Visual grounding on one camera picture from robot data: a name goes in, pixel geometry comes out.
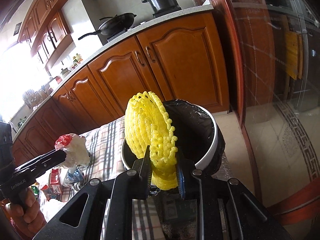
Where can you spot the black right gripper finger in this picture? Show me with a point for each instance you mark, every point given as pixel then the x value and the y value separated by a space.
pixel 141 187

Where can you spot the black right gripper jaws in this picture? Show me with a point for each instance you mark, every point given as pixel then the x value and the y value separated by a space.
pixel 40 164

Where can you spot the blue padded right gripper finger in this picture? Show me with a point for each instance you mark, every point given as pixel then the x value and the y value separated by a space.
pixel 185 179

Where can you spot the yellow foam fruit net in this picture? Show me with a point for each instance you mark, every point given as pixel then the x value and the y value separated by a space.
pixel 147 123

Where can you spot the white trash bin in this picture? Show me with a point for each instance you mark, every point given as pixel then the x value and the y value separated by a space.
pixel 197 132

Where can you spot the black trash bag liner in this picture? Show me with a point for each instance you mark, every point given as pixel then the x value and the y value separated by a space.
pixel 174 142

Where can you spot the lower wooden kitchen cabinets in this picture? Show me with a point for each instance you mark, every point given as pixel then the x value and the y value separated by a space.
pixel 180 58

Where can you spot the person's left hand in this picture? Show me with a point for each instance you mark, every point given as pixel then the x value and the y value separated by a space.
pixel 29 222

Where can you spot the small red packet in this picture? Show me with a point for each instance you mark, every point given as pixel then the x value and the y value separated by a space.
pixel 55 181

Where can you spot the blue crumpled wrapper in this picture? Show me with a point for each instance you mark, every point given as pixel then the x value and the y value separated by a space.
pixel 74 179

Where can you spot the plaid tablecloth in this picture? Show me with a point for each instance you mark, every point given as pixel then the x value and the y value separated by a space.
pixel 82 217

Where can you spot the black wok pan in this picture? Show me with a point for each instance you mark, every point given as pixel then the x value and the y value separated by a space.
pixel 113 25

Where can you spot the steel cooking pot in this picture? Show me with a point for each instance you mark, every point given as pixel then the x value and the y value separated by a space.
pixel 160 6

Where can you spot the black camera box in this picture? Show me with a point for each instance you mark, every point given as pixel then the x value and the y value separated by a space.
pixel 6 145

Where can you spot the upper wooden wall cabinets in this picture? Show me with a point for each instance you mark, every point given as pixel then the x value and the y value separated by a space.
pixel 43 28

